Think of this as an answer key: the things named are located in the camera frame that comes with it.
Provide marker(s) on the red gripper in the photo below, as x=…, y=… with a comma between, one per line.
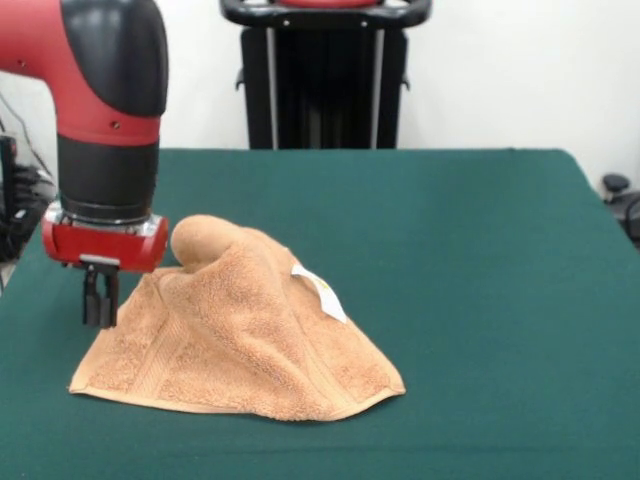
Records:
x=105, y=247

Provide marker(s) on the tan terry towel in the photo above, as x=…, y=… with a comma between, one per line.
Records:
x=235, y=340

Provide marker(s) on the red robot base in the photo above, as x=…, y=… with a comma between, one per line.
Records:
x=325, y=2

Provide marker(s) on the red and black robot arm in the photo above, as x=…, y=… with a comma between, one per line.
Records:
x=105, y=100

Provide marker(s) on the black box with red light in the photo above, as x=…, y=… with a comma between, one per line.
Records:
x=7, y=170

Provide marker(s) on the dark green table cloth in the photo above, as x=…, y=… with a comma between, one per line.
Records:
x=450, y=300

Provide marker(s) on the black chair base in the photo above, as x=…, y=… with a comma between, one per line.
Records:
x=616, y=182

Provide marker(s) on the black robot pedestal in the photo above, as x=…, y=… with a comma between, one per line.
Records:
x=320, y=100

